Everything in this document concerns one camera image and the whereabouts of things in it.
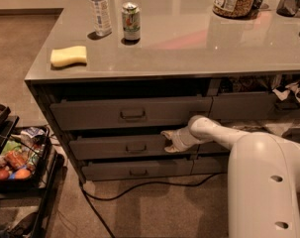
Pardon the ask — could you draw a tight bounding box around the red apple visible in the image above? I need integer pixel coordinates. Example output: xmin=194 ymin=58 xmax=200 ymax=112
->
xmin=0 ymin=170 xmax=10 ymax=180

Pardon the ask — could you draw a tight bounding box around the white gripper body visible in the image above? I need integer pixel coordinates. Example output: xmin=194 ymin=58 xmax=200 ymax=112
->
xmin=171 ymin=127 xmax=201 ymax=152

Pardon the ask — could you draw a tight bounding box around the crumpled chip bag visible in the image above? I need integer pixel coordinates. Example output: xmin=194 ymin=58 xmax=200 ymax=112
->
xmin=272 ymin=80 xmax=300 ymax=104

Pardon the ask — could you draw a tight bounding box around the black floor cable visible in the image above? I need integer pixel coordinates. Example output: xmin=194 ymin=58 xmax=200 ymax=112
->
xmin=78 ymin=172 xmax=223 ymax=238

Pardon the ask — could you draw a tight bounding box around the yellow sponge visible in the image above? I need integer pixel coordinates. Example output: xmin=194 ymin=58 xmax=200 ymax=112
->
xmin=50 ymin=46 xmax=87 ymax=67

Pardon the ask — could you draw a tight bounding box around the grey drawer cabinet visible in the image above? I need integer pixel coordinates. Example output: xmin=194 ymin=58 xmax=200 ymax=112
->
xmin=26 ymin=0 xmax=300 ymax=181

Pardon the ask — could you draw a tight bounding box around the orange fruit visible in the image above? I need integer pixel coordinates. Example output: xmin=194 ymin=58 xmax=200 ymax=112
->
xmin=15 ymin=169 xmax=32 ymax=179

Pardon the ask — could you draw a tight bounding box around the clear plastic water bottle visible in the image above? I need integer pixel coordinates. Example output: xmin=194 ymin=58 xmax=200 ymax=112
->
xmin=89 ymin=0 xmax=112 ymax=37

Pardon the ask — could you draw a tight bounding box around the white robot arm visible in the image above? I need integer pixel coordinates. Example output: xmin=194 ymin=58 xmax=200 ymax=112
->
xmin=162 ymin=115 xmax=300 ymax=238

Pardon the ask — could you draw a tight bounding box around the green white soda can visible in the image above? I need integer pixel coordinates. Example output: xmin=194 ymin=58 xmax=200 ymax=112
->
xmin=122 ymin=2 xmax=141 ymax=41

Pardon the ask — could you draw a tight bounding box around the black cart with bins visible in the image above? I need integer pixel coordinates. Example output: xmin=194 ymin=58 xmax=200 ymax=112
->
xmin=0 ymin=104 xmax=64 ymax=238

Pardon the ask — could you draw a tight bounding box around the snack bag in bin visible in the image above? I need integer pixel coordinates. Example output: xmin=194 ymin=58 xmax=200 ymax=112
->
xmin=21 ymin=127 xmax=46 ymax=147

